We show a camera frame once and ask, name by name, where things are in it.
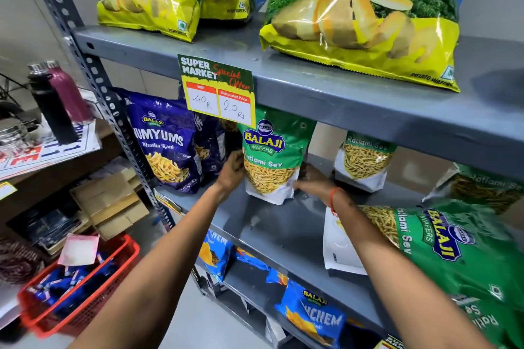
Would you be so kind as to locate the person's right hand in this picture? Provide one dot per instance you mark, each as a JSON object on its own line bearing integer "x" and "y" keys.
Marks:
{"x": 317, "y": 187}

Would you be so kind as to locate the person's left hand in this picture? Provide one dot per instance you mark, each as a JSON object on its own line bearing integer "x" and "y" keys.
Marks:
{"x": 231, "y": 175}

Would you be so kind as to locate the person's right fingers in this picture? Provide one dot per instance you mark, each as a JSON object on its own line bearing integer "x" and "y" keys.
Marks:
{"x": 302, "y": 184}

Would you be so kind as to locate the person's left fingers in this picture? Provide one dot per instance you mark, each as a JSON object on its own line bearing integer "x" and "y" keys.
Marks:
{"x": 238, "y": 158}

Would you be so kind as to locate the person's right forearm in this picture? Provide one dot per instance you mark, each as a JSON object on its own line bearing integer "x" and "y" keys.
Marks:
{"x": 393, "y": 275}

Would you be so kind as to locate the person's left forearm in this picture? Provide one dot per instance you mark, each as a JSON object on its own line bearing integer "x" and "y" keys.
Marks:
{"x": 159, "y": 275}

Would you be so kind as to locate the purple snack bag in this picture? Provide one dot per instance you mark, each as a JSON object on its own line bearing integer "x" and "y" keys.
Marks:
{"x": 166, "y": 144}
{"x": 211, "y": 144}

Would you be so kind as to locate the red wrist thread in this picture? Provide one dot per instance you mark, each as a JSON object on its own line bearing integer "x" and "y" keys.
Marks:
{"x": 332, "y": 199}

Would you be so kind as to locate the green yellow price sign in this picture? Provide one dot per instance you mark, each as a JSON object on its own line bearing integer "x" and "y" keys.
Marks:
{"x": 217, "y": 89}

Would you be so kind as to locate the yellow shelf label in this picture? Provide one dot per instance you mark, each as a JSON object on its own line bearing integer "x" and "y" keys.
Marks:
{"x": 167, "y": 202}
{"x": 389, "y": 342}

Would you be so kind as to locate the grey metal shelf rack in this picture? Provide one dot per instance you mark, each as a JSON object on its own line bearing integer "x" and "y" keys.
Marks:
{"x": 327, "y": 103}

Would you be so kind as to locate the blue snack bag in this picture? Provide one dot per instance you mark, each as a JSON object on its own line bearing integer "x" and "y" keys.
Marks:
{"x": 313, "y": 314}
{"x": 250, "y": 258}
{"x": 277, "y": 277}
{"x": 215, "y": 252}

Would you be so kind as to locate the flattened cardboard box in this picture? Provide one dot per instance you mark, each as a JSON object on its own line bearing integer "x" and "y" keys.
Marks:
{"x": 104, "y": 193}
{"x": 120, "y": 218}

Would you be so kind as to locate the large green snack bag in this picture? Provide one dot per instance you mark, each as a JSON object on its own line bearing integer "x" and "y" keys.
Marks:
{"x": 495, "y": 320}
{"x": 454, "y": 246}

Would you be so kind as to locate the large yellow potato chips bag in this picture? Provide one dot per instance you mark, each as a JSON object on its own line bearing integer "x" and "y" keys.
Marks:
{"x": 364, "y": 17}

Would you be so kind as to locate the maroon metal bottle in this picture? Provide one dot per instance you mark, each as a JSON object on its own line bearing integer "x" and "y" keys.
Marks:
{"x": 70, "y": 93}

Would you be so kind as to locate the pink white packet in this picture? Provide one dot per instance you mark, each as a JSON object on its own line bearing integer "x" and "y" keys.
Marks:
{"x": 78, "y": 249}

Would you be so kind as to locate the white printed poster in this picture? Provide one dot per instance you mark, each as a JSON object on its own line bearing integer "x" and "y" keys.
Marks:
{"x": 49, "y": 150}

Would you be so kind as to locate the black metal bottle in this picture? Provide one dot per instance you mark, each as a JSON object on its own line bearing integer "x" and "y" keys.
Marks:
{"x": 51, "y": 105}

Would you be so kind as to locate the stack of black packets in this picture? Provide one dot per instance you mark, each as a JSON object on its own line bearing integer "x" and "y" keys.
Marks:
{"x": 51, "y": 226}

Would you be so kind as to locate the red plastic basket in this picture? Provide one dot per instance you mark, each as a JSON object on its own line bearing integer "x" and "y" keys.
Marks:
{"x": 88, "y": 303}

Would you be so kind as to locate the pile of small blue packets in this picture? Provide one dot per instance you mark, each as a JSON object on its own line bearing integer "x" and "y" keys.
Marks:
{"x": 67, "y": 283}

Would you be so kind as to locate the clear glass jar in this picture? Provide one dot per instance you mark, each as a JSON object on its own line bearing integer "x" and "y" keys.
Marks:
{"x": 12, "y": 136}

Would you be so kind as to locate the brown woven mat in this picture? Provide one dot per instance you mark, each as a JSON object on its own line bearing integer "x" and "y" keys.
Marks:
{"x": 18, "y": 261}

